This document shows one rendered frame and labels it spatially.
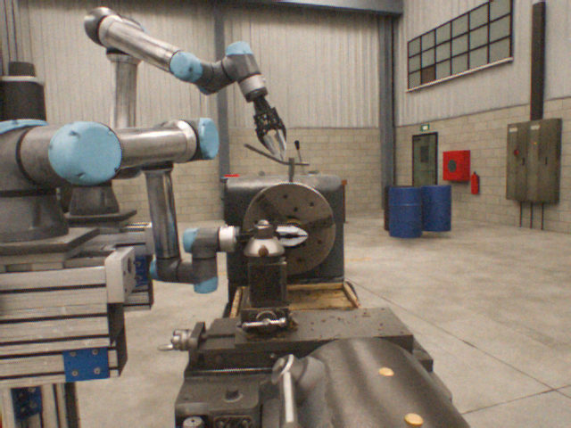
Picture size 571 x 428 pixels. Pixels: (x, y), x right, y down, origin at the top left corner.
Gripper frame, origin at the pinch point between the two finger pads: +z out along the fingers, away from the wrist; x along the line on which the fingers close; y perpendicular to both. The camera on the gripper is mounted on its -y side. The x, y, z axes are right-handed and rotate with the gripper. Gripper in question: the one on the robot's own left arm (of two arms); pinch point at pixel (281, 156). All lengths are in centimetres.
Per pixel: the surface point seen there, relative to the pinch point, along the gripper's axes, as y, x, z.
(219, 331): 51, -26, 28
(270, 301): 52, -15, 26
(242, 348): 57, -22, 30
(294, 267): -10.3, -9.6, 36.1
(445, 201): -651, 285, 186
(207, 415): 66, -30, 35
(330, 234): -10.3, 5.8, 30.6
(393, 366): 104, -3, 18
